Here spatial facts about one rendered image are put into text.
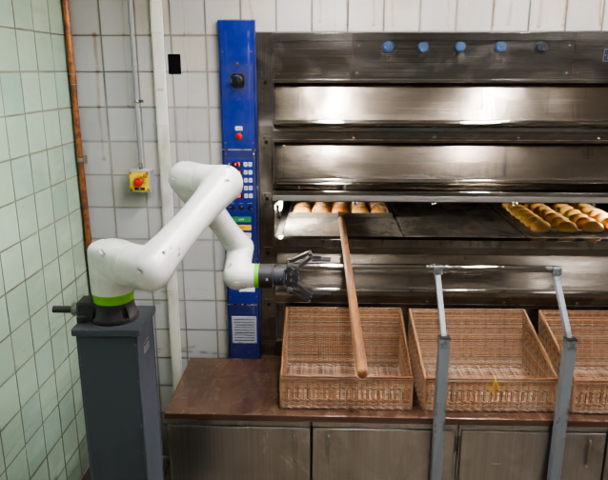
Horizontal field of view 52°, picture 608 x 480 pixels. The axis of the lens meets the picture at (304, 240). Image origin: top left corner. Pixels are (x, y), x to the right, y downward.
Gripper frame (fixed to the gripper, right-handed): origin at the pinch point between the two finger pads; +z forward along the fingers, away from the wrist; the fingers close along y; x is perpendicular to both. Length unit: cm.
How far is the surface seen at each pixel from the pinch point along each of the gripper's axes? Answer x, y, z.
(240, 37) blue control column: -53, -90, -38
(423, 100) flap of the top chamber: -56, -64, 42
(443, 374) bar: 4, 38, 46
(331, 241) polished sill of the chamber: -56, 1, 2
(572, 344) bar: 5, 24, 93
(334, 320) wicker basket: -51, 39, 4
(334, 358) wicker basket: -47, 57, 4
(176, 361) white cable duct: -56, 63, -73
